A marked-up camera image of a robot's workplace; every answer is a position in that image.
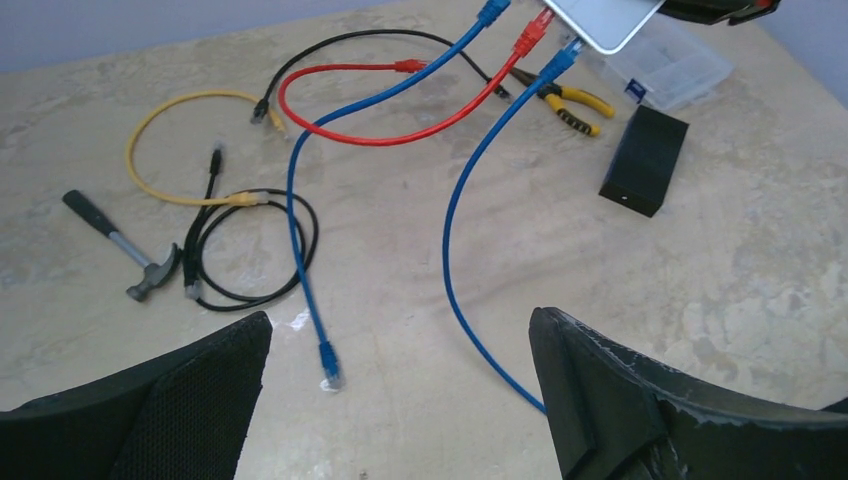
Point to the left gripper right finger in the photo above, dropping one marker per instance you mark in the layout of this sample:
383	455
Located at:
615	413

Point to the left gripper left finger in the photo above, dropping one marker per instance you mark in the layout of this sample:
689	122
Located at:
181	415

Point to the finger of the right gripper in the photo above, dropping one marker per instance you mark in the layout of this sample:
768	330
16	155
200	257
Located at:
711	12

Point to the white network switch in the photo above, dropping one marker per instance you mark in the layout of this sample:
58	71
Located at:
605	25

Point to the clear plastic organizer box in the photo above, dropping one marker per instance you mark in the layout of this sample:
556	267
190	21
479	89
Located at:
663	66

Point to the small grey hammer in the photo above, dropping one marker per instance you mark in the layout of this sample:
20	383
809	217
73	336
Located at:
155	275

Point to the black box device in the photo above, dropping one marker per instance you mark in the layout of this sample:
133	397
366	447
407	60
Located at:
643	163

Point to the yellow handled pliers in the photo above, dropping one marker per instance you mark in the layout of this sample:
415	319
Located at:
557	97

